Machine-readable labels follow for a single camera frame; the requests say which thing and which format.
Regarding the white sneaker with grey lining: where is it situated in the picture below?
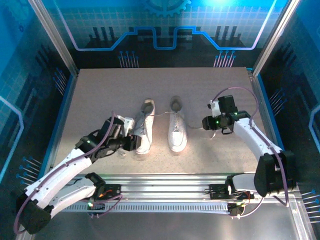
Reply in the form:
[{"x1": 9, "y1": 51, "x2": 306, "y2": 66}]
[
  {"x1": 133, "y1": 98, "x2": 156, "y2": 155},
  {"x1": 167, "y1": 96, "x2": 188, "y2": 153}
]

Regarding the black connector module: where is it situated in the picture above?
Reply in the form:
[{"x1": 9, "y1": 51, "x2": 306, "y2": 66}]
[
  {"x1": 86, "y1": 197, "x2": 106, "y2": 219},
  {"x1": 227, "y1": 202, "x2": 245, "y2": 220}
]

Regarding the steel front plate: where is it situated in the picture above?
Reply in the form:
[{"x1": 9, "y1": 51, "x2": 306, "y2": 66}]
[{"x1": 17, "y1": 199, "x2": 316, "y2": 240}]

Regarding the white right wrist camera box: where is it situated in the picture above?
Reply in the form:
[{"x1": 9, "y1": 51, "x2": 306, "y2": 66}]
[{"x1": 206, "y1": 99, "x2": 221, "y2": 117}]

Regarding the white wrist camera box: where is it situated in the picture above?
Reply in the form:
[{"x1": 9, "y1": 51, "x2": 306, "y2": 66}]
[
  {"x1": 117, "y1": 115, "x2": 136, "y2": 133},
  {"x1": 206, "y1": 99, "x2": 221, "y2": 117}
]

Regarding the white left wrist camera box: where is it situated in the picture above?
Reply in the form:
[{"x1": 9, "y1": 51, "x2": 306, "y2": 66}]
[{"x1": 117, "y1": 115, "x2": 136, "y2": 133}]

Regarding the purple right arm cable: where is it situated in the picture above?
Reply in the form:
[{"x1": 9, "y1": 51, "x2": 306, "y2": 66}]
[{"x1": 211, "y1": 86, "x2": 291, "y2": 220}]

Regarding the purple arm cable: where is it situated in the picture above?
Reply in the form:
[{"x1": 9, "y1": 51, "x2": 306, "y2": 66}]
[
  {"x1": 211, "y1": 86, "x2": 291, "y2": 220},
  {"x1": 13, "y1": 111, "x2": 125, "y2": 235}
]

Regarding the aluminium front rail frame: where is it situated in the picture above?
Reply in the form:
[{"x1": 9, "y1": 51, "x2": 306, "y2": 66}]
[{"x1": 29, "y1": 173, "x2": 301, "y2": 201}]

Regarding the aluminium side rail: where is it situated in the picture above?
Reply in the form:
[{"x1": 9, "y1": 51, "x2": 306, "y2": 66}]
[{"x1": 246, "y1": 68, "x2": 286, "y2": 176}]

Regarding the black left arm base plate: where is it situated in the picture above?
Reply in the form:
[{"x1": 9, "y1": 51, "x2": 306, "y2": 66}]
[{"x1": 98, "y1": 183, "x2": 122, "y2": 201}]

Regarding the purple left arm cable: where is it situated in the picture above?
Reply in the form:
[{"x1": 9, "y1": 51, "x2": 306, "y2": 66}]
[{"x1": 13, "y1": 111, "x2": 125, "y2": 235}]

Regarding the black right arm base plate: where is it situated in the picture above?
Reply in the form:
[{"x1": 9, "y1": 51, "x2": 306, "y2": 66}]
[{"x1": 208, "y1": 183, "x2": 255, "y2": 201}]

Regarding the slotted grey cable duct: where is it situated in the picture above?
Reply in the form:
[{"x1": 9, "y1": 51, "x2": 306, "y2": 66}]
[{"x1": 59, "y1": 202, "x2": 230, "y2": 214}]

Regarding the aluminium corner post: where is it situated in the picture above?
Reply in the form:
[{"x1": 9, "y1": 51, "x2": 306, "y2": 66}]
[
  {"x1": 251, "y1": 0, "x2": 301, "y2": 77},
  {"x1": 27, "y1": 0, "x2": 80, "y2": 77}
]

